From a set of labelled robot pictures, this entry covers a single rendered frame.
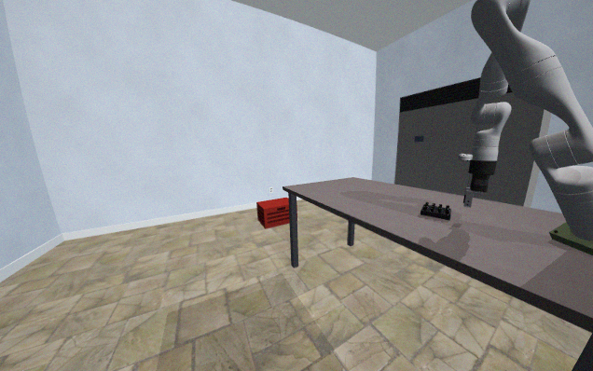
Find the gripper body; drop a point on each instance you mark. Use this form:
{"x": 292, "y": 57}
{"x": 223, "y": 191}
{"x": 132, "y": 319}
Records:
{"x": 482, "y": 164}

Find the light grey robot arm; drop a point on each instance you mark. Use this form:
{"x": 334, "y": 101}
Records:
{"x": 535, "y": 75}

